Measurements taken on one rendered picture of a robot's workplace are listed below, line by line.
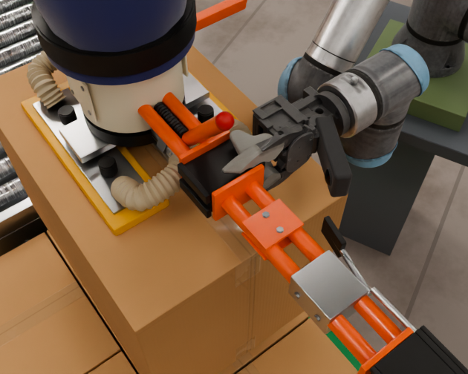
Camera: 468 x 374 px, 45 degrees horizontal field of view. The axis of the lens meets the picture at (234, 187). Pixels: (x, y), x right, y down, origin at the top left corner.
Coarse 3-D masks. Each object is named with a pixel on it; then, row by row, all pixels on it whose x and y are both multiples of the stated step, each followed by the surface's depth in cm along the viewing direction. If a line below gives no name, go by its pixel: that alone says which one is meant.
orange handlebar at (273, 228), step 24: (240, 0) 99; (168, 96) 85; (192, 120) 82; (168, 144) 81; (264, 192) 75; (240, 216) 73; (264, 216) 72; (288, 216) 72; (264, 240) 70; (288, 240) 73; (312, 240) 71; (288, 264) 68; (360, 312) 66; (360, 336) 63; (384, 336) 64; (360, 360) 62
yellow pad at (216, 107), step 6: (210, 96) 102; (204, 102) 101; (210, 102) 101; (216, 102) 101; (192, 108) 100; (198, 108) 96; (204, 108) 96; (210, 108) 96; (216, 108) 100; (222, 108) 101; (198, 114) 96; (204, 114) 96; (210, 114) 96; (216, 114) 99; (204, 120) 96; (198, 144) 96
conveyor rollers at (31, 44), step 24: (0, 0) 207; (24, 0) 211; (0, 24) 201; (24, 24) 199; (24, 48) 193; (0, 72) 184; (0, 144) 167; (0, 168) 162; (0, 192) 156; (24, 192) 160
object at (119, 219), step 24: (72, 96) 102; (48, 120) 98; (72, 120) 97; (48, 144) 97; (72, 168) 93; (96, 168) 92; (120, 168) 92; (96, 192) 90; (120, 216) 87; (144, 216) 88
